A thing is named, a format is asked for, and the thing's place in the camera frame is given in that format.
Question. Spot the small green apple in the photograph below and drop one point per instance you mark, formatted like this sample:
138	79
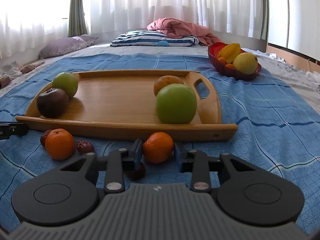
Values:
67	82

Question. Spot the white sheer curtain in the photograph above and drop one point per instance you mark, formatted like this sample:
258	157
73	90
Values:
28	24

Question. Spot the crumpled clothes left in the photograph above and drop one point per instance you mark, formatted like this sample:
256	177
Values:
14	70

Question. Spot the purple pillow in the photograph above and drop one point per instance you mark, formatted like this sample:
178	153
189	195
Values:
66	45

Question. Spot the red glass fruit bowl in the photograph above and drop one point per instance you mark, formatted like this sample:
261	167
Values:
212	53

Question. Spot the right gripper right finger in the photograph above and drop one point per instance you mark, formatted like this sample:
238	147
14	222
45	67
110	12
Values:
200	165

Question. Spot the wooden serving tray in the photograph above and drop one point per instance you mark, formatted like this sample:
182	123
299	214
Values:
120	105

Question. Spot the yellow starfruit in bowl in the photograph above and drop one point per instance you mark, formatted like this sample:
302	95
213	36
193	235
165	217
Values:
229	52

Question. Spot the blue striped pillow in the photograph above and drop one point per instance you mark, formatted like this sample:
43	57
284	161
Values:
152	38

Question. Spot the white crumpled cloth right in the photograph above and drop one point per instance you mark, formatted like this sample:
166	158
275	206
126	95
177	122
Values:
295	70

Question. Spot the red jujube date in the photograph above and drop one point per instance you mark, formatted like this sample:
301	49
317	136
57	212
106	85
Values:
136	174
84	147
43	137

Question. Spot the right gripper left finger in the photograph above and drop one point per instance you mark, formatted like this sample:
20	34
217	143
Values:
115	166

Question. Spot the large orange fruit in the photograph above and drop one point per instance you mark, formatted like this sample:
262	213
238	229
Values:
165	81

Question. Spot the yellow pear in bowl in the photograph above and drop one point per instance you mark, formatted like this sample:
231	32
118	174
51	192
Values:
246	63

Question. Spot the small oranges in bowl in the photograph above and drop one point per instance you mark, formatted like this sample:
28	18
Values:
224	62

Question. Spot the blue checked bed cover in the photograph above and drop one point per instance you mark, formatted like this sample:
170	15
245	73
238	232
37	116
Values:
277	129

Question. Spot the small mandarin orange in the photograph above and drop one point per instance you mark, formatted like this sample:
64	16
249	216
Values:
158	147
59	144

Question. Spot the dark purple persimmon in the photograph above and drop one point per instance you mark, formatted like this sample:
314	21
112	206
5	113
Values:
52	103

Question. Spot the pink crumpled blanket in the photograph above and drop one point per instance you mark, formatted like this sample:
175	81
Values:
175	28

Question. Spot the green curtain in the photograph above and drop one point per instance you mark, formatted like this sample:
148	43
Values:
76	19

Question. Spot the large green apple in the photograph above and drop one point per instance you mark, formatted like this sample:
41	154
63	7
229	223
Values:
176	104

